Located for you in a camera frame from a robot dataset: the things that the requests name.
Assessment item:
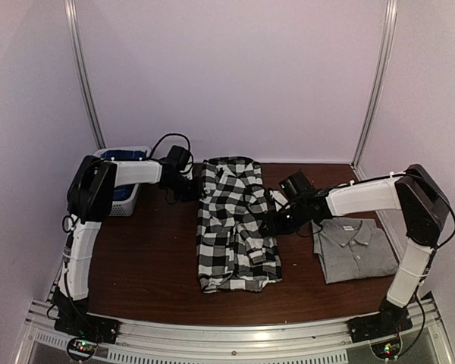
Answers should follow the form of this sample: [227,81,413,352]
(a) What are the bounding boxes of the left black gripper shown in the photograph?
[165,174,207,202]

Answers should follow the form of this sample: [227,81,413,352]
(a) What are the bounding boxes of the blue plaid shirt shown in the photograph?
[100,149,146,162]

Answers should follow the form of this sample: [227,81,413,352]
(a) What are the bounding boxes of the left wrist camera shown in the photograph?
[167,145,193,177]

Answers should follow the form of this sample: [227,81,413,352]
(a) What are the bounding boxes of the front aluminium rail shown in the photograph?
[11,298,455,363]

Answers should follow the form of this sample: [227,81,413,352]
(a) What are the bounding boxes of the aluminium frame post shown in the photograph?
[64,0,106,149]
[351,0,398,171]

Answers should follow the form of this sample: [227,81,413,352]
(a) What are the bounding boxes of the right aluminium frame post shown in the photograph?
[351,0,398,171]

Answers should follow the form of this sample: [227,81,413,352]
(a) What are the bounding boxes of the black white plaid shirt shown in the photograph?
[196,157,282,293]

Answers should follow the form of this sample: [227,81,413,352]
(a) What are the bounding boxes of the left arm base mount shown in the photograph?
[54,315,120,344]

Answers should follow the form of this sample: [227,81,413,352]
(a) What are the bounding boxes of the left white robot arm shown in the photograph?
[54,155,200,337]

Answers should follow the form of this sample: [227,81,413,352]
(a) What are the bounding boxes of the white plastic basket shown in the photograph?
[93,146,151,217]

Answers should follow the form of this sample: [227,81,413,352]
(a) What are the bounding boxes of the left aluminium frame post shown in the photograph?
[64,0,106,149]

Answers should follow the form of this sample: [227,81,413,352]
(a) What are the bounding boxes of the grey shirt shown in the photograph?
[312,218,398,284]

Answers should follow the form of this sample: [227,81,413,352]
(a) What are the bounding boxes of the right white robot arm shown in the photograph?
[260,164,455,335]

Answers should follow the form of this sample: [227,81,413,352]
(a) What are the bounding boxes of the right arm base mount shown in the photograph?
[347,310,413,344]

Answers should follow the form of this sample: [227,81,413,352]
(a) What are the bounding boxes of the left black cable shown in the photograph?
[149,132,193,160]

